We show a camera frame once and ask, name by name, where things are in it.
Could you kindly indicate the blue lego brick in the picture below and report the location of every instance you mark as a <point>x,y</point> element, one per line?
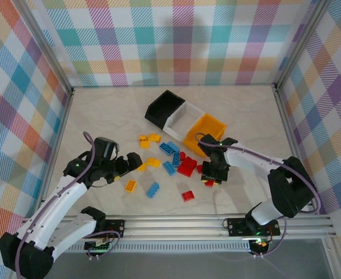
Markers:
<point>153,190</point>
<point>169,168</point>
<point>175,146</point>
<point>176,159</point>
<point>165,148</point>

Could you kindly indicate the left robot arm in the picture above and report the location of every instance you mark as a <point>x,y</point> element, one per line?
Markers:
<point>57,200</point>

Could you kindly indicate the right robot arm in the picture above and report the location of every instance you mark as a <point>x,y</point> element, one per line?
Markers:
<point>286,186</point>

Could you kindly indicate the yellow printed lego brick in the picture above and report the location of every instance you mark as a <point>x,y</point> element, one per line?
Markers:
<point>143,141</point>

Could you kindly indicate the small red lego brick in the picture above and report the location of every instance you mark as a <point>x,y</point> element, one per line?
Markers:
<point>182,155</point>

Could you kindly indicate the yellow plastic bin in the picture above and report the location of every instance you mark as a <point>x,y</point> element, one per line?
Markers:
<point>213,123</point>

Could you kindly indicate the white plastic bin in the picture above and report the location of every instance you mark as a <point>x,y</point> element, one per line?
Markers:
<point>173,128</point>

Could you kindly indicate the black plastic bin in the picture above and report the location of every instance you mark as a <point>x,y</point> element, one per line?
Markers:
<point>158,116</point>

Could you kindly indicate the aluminium table edge rail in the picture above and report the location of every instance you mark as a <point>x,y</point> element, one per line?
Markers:
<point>57,151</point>
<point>289,136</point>

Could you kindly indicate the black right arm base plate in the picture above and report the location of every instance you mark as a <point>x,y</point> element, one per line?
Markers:
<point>237,226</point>

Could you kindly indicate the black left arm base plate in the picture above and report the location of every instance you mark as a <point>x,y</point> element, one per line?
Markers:
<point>115,227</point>

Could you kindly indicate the aluminium mounting rail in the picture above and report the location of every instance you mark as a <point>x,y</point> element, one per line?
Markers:
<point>173,228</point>

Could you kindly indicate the aluminium frame post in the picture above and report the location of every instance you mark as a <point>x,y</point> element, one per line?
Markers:
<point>45,46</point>
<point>302,43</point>

